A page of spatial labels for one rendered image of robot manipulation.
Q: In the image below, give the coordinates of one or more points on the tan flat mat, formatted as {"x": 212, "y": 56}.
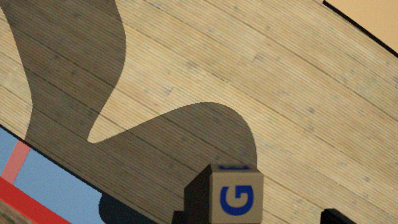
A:
{"x": 378, "y": 18}

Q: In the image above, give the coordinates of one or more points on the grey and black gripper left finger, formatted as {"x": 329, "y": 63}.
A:
{"x": 179, "y": 217}

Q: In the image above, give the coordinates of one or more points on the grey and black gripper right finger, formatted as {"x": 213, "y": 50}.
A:
{"x": 333, "y": 216}

